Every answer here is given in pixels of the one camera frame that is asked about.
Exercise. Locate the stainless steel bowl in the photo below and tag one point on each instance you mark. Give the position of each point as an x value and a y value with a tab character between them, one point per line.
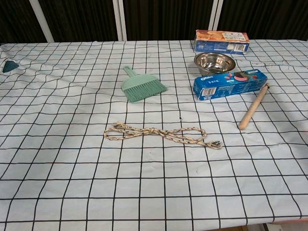
211	63

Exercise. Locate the orange and blue biscuit box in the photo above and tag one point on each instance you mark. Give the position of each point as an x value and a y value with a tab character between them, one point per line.
216	46

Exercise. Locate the green mini hand broom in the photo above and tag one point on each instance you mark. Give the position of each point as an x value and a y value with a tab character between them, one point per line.
137	84

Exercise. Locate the wooden stick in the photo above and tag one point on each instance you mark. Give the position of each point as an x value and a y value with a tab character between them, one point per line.
252	108

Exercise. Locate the white partition frame post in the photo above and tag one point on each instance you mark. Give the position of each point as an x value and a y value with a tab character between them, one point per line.
215	14
120	19
42	21

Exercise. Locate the white black-checked tablecloth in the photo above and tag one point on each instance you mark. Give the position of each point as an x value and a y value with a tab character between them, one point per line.
154	180

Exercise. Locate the blue Oreo cookie box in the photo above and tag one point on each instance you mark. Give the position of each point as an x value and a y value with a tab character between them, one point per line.
228	84

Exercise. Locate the teal table pad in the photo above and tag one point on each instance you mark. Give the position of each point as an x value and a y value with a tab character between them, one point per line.
9	67

